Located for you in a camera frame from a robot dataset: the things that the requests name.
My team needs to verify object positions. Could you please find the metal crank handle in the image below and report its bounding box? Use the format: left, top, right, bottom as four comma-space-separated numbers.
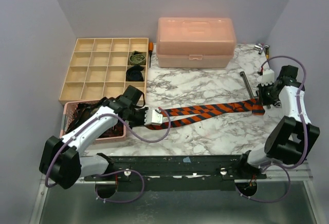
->
240, 71, 258, 99

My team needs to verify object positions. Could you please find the orange handled screwdriver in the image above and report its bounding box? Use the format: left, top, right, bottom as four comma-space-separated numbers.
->
148, 42, 154, 67

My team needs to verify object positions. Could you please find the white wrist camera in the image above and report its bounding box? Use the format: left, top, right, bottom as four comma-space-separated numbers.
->
144, 109, 163, 126
259, 68, 275, 86

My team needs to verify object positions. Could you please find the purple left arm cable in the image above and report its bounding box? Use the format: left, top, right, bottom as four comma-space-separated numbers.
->
45, 107, 172, 204

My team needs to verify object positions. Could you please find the pile of patterned ties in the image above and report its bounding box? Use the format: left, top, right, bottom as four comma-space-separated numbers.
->
66, 98, 114, 138

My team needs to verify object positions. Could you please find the silver socket tool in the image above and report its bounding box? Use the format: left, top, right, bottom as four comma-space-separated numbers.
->
254, 43, 269, 54

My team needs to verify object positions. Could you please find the white plastic fitting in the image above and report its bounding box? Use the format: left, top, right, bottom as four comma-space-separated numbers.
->
273, 100, 281, 107

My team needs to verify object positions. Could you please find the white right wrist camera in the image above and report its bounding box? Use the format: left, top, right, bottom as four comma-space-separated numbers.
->
259, 68, 275, 86

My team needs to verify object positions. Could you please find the rolled green tie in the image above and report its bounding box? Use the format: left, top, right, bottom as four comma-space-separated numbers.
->
128, 51, 147, 66

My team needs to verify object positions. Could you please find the yellow black tool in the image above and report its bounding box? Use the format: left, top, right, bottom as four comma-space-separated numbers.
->
264, 47, 269, 60

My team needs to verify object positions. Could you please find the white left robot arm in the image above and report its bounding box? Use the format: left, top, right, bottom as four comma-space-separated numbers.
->
39, 85, 147, 189

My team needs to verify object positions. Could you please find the wooden compartment tray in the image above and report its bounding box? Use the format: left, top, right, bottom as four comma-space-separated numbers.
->
59, 38, 149, 104

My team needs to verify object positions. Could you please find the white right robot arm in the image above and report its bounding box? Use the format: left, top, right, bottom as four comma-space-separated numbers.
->
236, 65, 320, 179

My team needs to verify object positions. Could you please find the pink plastic storage box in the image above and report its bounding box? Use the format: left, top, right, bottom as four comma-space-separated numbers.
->
156, 17, 236, 68

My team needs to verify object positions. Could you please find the pink plastic basket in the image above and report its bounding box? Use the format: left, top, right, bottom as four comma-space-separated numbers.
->
60, 100, 126, 144

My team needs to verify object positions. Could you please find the orange navy striped tie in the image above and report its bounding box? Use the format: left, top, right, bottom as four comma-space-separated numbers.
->
148, 98, 265, 130

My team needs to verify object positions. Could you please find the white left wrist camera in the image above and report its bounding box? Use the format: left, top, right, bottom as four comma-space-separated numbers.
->
144, 109, 163, 126

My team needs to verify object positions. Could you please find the black mounting rail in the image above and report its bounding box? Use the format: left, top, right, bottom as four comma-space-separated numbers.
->
84, 155, 266, 194

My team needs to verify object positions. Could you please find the rolled black tie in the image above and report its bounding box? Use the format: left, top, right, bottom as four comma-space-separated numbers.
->
126, 65, 144, 82

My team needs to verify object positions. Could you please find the aluminium extrusion frame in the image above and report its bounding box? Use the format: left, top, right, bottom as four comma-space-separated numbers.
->
30, 163, 324, 223

